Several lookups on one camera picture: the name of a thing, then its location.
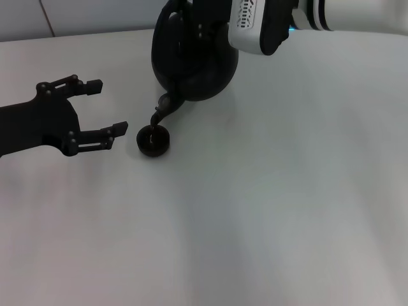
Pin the small black teacup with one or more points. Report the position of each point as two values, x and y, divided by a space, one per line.
153 141

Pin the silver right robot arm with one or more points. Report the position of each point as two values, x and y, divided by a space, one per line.
318 16

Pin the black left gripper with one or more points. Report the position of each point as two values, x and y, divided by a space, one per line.
38 124

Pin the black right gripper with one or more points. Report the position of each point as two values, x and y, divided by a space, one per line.
213 12

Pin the black round teapot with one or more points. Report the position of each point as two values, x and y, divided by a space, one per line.
197 73

